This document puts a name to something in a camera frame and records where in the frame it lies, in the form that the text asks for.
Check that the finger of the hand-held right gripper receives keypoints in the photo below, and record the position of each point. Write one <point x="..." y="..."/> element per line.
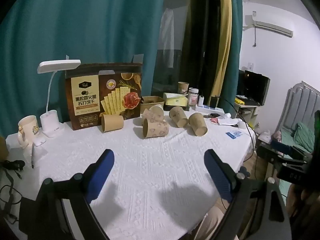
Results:
<point x="272" y="150"/>

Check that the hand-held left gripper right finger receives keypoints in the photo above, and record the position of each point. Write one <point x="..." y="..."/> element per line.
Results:
<point x="217" y="173"/>

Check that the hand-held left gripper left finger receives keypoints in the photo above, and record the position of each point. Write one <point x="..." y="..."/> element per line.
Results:
<point x="103" y="170"/>

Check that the person's right hand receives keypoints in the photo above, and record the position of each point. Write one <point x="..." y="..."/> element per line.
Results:
<point x="301" y="200"/>

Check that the green pillow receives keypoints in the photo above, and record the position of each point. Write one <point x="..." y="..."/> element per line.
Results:
<point x="303" y="136"/>

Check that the blue card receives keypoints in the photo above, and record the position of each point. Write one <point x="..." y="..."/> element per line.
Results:
<point x="234" y="134"/>

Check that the person's beige trousers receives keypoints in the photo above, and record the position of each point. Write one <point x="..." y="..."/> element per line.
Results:
<point x="212" y="218"/>

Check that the white television stand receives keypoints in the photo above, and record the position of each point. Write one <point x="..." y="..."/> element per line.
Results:
<point x="246" y="112"/>

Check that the white textured tablecloth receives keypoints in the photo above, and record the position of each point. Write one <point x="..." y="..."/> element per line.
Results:
<point x="150" y="170"/>

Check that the plain brown paper cup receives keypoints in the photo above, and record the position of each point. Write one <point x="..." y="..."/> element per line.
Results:
<point x="112" y="123"/>

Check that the white papers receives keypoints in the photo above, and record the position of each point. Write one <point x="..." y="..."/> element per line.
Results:
<point x="227" y="122"/>

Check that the printed brown paper cup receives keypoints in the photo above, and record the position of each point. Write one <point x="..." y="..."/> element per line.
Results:
<point x="155" y="129"/>
<point x="178" y="116"/>
<point x="153" y="112"/>
<point x="197" y="124"/>

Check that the grey padded headboard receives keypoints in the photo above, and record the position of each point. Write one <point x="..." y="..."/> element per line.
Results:
<point x="298" y="102"/>

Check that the white power strip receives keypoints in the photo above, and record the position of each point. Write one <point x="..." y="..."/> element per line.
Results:
<point x="208" y="109"/>

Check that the black television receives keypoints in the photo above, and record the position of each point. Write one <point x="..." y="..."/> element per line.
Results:
<point x="253" y="87"/>

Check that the brown cracker box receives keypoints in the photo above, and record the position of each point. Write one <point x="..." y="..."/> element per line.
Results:
<point x="86" y="105"/>

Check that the small white case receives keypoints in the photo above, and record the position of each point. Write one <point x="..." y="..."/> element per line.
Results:
<point x="39" y="141"/>

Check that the small black box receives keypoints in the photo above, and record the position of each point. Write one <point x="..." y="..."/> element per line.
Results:
<point x="214" y="101"/>

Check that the white desk lamp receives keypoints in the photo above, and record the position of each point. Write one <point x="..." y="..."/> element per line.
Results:
<point x="49" y="121"/>

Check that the small white bottle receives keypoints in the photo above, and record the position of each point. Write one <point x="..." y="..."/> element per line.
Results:
<point x="200" y="101"/>

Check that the clear jar with white lid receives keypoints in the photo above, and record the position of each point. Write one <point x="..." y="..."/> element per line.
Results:
<point x="193" y="97"/>

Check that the yellow tissue box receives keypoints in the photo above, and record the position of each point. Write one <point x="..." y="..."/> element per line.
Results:
<point x="175" y="100"/>

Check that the kraft paper bowl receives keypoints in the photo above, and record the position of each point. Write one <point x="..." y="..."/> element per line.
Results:
<point x="153" y="101"/>

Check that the white cartoon mug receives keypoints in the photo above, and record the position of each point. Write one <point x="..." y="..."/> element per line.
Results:
<point x="27" y="131"/>

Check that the upright brown paper cup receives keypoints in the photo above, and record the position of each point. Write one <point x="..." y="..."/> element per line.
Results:
<point x="183" y="88"/>

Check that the narrow teal curtain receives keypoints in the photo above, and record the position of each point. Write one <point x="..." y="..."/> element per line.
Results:
<point x="236" y="42"/>

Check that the white air conditioner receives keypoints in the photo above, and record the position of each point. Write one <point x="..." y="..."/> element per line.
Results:
<point x="271" y="27"/>

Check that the yellow curtain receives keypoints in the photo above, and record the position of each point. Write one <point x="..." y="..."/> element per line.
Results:
<point x="225" y="30"/>

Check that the dark glass window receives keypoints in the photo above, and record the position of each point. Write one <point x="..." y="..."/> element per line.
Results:
<point x="192" y="42"/>

